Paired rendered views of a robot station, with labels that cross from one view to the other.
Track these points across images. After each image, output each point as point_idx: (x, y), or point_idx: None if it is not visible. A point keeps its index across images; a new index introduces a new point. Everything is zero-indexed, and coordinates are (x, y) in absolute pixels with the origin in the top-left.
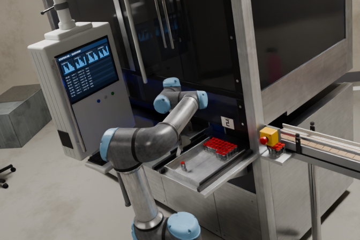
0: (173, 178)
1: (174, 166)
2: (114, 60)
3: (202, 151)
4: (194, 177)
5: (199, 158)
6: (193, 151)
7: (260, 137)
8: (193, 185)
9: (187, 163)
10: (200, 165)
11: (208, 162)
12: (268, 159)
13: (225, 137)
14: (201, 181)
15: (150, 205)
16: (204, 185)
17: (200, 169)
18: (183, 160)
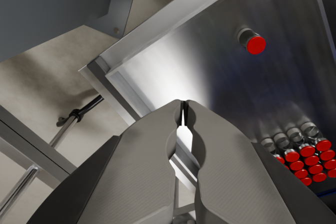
0: None
1: (295, 2)
2: None
3: (312, 115)
4: (180, 62)
5: (282, 98)
6: (335, 94)
7: None
8: (134, 51)
9: (276, 57)
10: (238, 93)
11: (239, 118)
12: (180, 211)
13: (331, 181)
14: (112, 83)
15: None
16: (105, 86)
17: (213, 88)
18: (307, 45)
